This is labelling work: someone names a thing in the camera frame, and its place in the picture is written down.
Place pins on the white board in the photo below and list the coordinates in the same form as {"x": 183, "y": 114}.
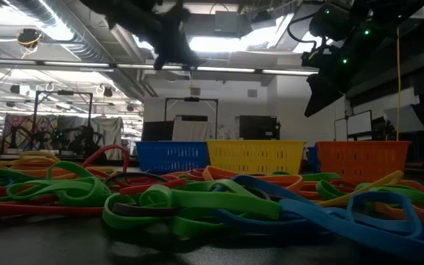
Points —
{"x": 341, "y": 129}
{"x": 359, "y": 123}

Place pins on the black monitor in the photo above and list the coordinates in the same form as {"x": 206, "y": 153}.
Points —
{"x": 157, "y": 130}
{"x": 258, "y": 127}

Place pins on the grey ceiling box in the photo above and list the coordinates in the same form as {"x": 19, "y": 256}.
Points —
{"x": 226, "y": 22}

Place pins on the grey panel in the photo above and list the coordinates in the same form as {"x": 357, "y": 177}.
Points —
{"x": 403, "y": 117}

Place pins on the grey cloth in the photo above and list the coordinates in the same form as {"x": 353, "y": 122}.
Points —
{"x": 110, "y": 132}

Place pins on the white cloth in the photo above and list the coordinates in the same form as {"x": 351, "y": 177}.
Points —
{"x": 191, "y": 129}

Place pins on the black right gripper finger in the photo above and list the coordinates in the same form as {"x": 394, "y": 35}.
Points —
{"x": 324, "y": 95}

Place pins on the yellow rubber band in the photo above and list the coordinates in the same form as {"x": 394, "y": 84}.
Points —
{"x": 39, "y": 156}
{"x": 363, "y": 191}

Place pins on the orange plastic basket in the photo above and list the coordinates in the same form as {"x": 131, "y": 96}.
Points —
{"x": 363, "y": 158}

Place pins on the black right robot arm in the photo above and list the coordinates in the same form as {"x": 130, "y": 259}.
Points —
{"x": 392, "y": 18}

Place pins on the black metal frame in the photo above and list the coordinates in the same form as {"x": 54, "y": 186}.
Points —
{"x": 64, "y": 92}
{"x": 191, "y": 99}

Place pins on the black background robot arm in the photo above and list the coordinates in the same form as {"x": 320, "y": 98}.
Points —
{"x": 83, "y": 141}

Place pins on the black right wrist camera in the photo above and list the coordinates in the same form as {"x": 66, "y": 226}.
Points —
{"x": 329, "y": 22}

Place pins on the colourful patterned quilt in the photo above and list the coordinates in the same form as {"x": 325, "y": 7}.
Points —
{"x": 24, "y": 129}

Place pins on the blue rubber band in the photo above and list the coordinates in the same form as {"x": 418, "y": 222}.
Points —
{"x": 260, "y": 186}
{"x": 326, "y": 221}

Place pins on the blue plastic basket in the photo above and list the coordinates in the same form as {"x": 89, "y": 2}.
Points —
{"x": 312, "y": 158}
{"x": 171, "y": 156}

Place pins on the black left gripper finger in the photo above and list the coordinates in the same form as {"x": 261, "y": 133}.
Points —
{"x": 162, "y": 51}
{"x": 182, "y": 44}

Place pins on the grey wall vent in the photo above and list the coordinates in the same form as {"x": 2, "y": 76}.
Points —
{"x": 252, "y": 93}

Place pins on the red rubber band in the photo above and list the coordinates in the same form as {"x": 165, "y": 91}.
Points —
{"x": 112, "y": 147}
{"x": 31, "y": 210}

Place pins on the pile of coloured rubber bands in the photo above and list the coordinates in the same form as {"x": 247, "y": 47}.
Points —
{"x": 149, "y": 187}

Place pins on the yellow plastic basket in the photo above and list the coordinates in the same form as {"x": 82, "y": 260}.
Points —
{"x": 256, "y": 156}

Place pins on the orange rubber band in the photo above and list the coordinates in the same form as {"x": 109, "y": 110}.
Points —
{"x": 271, "y": 179}
{"x": 407, "y": 213}

